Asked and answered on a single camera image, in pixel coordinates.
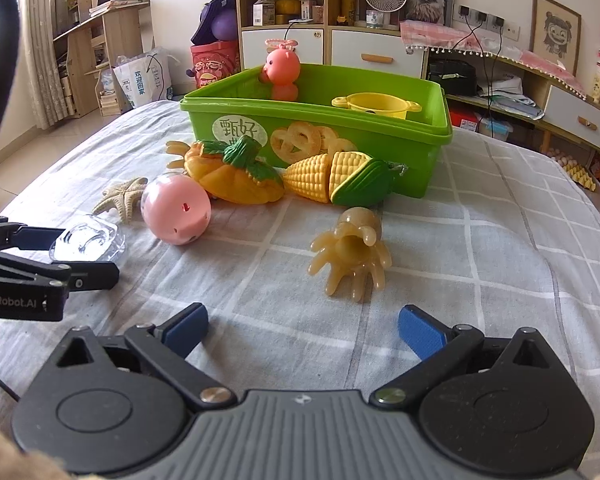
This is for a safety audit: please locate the clear plastic container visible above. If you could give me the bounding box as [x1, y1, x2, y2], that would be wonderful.
[48, 214, 125, 262]

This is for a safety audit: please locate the toy corn cob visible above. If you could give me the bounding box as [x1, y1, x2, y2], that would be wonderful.
[282, 151, 406, 207]

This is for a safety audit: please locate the yellow egg tray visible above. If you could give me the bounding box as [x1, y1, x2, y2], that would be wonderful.
[547, 148, 596, 192]

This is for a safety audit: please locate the yellow toy pot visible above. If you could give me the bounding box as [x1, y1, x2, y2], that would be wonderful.
[332, 92, 422, 119]

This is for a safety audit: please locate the white paper shopping bag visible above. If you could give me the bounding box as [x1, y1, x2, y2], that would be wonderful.
[114, 48, 173, 108]

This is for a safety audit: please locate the red gift bucket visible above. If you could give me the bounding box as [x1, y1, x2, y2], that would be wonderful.
[187, 40, 240, 88]

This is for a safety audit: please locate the pink capsule ball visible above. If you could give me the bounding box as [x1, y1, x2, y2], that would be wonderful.
[140, 174, 211, 246]

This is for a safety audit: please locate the orange toy pumpkin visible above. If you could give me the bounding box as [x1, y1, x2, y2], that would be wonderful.
[184, 136, 285, 205]

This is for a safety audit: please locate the wooden tv cabinet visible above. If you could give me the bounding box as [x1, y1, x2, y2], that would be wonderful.
[236, 0, 600, 152]

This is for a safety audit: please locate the tan rubber hand toy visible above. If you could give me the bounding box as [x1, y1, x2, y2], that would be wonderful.
[166, 141, 190, 169]

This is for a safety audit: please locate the green plastic storage box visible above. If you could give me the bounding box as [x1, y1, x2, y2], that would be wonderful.
[181, 64, 453, 197]

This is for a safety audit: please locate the beige starfish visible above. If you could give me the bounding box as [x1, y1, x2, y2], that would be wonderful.
[92, 177, 148, 223]

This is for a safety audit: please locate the grey checked cloth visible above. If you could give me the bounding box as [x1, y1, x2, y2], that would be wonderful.
[0, 98, 600, 476]

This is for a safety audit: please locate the cartoon girl picture frame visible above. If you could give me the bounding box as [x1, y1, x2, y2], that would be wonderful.
[529, 0, 582, 76]

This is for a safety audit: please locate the black bag on shelf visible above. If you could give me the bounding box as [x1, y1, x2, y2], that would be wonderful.
[427, 58, 478, 96]

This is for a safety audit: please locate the purple plush toy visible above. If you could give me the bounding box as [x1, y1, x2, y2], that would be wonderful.
[190, 0, 238, 46]

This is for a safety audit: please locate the pink table runner cloth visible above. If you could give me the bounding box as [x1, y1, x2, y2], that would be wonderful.
[400, 21, 585, 99]

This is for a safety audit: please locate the wooden desk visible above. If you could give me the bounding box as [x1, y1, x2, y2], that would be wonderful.
[53, 0, 149, 118]

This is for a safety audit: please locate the tan rubber octopus toy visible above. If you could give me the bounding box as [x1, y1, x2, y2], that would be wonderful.
[308, 207, 392, 302]

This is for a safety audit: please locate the pink pig toy figure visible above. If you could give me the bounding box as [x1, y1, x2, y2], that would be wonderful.
[260, 39, 301, 102]

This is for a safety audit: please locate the red cardboard box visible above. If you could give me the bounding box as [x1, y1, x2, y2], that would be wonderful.
[449, 103, 481, 132]

